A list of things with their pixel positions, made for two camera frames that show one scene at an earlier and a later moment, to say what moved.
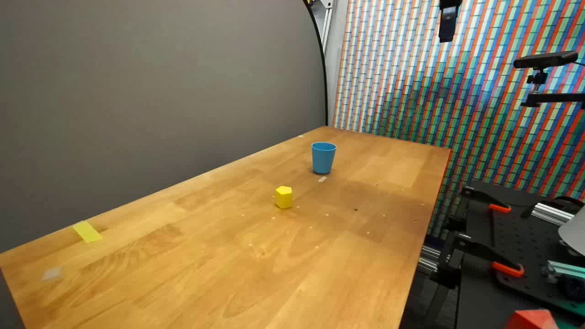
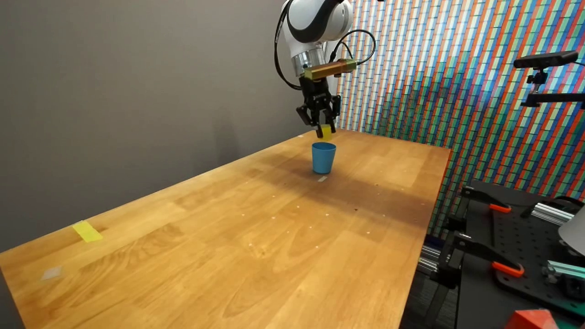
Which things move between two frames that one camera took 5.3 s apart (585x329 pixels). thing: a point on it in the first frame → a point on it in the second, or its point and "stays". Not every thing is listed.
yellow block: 284,195 → 326,132
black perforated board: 520,247 stays
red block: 531,318 stays
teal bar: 568,269 stays
